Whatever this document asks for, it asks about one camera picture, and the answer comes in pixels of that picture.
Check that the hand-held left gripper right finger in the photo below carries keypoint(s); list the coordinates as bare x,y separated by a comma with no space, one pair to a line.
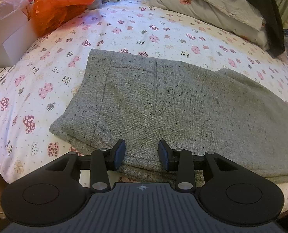
163,153

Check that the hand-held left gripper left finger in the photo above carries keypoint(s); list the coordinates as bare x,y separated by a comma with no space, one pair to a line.
119,153

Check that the grey speckled pants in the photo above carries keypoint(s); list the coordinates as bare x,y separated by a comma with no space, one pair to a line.
173,102

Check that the white floral printed bed sheet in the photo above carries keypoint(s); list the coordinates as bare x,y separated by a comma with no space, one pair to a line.
49,82

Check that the white floral pillow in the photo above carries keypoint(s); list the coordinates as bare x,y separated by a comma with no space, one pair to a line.
207,20

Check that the white cardboard box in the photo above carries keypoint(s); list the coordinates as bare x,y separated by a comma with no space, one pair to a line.
15,36

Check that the orange plastic bag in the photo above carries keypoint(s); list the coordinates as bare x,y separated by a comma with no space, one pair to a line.
61,2

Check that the folded grey-white quilt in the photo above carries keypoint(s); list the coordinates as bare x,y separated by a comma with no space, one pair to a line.
214,0

